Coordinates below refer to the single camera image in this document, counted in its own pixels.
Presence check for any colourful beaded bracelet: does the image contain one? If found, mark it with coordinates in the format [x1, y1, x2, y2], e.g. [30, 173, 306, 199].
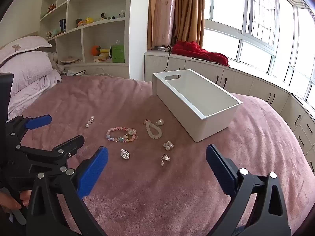
[106, 126, 138, 143]

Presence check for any four pearl cluster brooch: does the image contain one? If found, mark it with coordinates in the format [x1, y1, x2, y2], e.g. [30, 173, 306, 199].
[163, 141, 174, 151]

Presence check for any white jade bead bracelet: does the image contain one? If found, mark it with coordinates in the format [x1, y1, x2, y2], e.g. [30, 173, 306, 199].
[144, 119, 163, 140]

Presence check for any white pearl shell pendant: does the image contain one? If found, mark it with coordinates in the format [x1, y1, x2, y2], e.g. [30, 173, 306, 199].
[155, 119, 164, 126]

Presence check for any person's left hand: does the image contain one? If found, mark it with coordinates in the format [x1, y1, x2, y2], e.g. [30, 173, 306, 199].
[0, 190, 32, 211]

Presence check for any silver oval pendant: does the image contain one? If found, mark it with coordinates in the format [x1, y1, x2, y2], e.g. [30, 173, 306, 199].
[121, 149, 130, 160]

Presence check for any silver starburst brooch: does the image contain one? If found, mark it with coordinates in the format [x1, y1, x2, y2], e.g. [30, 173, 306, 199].
[161, 154, 170, 167]

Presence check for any pink bed blanket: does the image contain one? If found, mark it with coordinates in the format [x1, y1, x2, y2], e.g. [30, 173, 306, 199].
[22, 76, 314, 235]

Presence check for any white plastic storage bin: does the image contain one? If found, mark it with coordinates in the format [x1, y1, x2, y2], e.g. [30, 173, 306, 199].
[152, 69, 242, 142]

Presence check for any pink pillow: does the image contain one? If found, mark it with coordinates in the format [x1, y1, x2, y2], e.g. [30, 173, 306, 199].
[0, 35, 52, 65]

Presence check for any orange plush toy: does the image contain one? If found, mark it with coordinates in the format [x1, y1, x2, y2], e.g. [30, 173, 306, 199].
[91, 45, 101, 56]

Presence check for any window seat cabinet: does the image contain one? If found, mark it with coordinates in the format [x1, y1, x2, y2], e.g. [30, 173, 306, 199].
[144, 51, 314, 169]

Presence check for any green box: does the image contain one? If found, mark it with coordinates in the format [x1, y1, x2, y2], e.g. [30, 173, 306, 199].
[110, 44, 125, 63]

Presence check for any white bookshelf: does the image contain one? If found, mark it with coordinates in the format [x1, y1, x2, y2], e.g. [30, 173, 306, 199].
[39, 0, 130, 78]

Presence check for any yellow duck plush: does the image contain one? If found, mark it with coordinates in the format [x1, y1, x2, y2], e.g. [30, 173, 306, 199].
[85, 17, 94, 24]

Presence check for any red blanket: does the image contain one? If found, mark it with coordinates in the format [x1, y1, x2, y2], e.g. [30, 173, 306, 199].
[172, 41, 229, 67]

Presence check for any pink suitcase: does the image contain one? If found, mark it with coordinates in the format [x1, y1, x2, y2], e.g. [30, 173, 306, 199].
[152, 0, 175, 47]

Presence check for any brown curtain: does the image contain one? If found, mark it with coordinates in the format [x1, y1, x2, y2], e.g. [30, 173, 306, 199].
[147, 0, 206, 50]

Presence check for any pearl string earring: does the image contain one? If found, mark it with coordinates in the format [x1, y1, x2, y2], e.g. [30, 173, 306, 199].
[85, 116, 95, 128]

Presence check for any white window frame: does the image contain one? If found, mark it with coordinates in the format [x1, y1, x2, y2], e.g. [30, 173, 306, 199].
[203, 0, 314, 105]

